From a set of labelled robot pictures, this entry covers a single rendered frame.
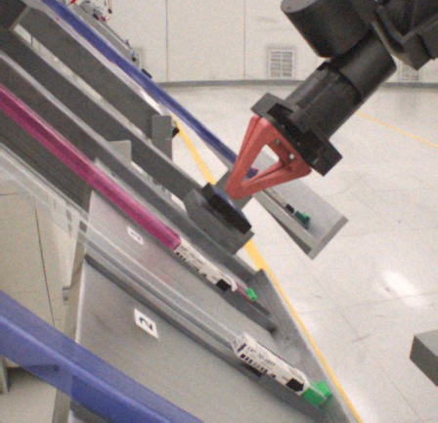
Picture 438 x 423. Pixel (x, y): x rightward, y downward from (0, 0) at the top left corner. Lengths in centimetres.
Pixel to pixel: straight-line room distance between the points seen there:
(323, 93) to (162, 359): 31
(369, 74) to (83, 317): 36
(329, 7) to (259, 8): 770
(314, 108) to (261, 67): 771
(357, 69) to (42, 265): 105
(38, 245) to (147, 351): 112
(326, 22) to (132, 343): 32
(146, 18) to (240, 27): 146
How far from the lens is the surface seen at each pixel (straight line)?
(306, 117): 44
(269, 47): 819
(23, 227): 132
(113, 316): 23
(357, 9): 47
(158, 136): 119
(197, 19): 793
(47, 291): 140
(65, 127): 45
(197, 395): 24
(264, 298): 47
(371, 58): 49
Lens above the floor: 96
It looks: 21 degrees down
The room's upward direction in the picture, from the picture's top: straight up
